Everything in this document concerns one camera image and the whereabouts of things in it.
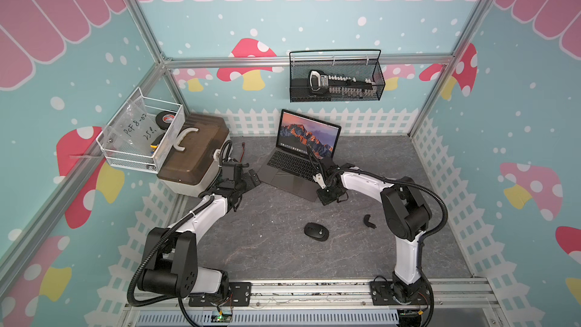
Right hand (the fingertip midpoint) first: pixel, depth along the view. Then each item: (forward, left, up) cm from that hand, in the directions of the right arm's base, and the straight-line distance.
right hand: (324, 198), depth 96 cm
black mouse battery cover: (-9, -16, -1) cm, 18 cm away
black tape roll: (+15, +59, +34) cm, 69 cm away
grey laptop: (+27, +9, +7) cm, 29 cm away
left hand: (+3, +31, +9) cm, 33 cm away
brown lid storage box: (+6, +52, +18) cm, 55 cm away
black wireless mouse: (-15, +5, +1) cm, 16 cm away
